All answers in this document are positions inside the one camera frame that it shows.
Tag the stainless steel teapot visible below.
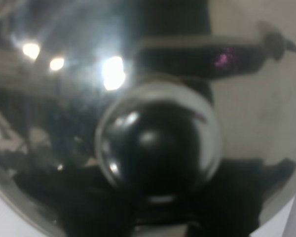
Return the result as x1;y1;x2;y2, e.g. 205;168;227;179
0;0;296;237

